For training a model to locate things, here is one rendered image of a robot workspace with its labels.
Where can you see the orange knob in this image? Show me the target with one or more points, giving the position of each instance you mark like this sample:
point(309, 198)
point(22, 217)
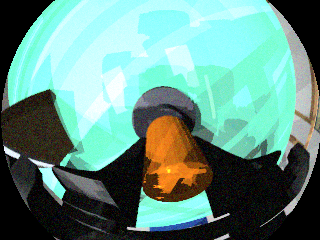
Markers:
point(174, 167)

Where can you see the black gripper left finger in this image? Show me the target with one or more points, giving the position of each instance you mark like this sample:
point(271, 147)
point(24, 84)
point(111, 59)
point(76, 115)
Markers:
point(117, 184)

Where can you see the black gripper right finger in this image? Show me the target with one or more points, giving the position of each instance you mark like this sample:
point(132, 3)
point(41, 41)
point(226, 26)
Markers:
point(231, 175)

